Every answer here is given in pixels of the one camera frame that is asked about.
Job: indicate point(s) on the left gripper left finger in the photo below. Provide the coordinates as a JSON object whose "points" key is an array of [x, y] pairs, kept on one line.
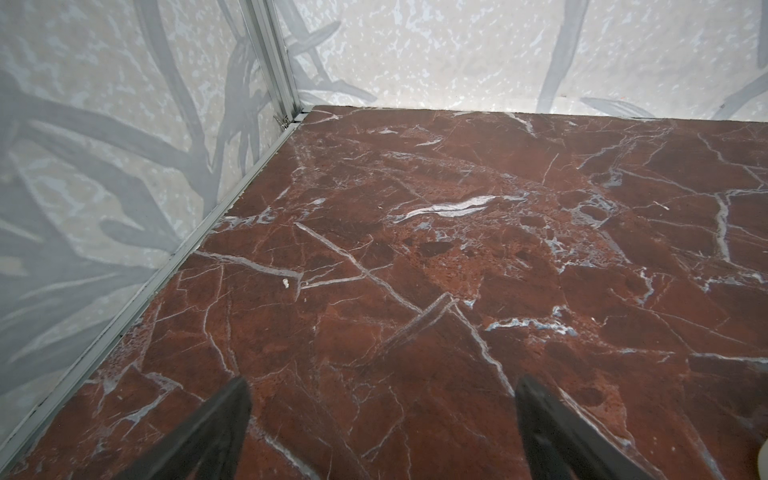
{"points": [[207, 444]]}

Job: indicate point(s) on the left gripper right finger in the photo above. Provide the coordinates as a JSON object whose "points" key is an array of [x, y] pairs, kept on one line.
{"points": [[558, 444]]}

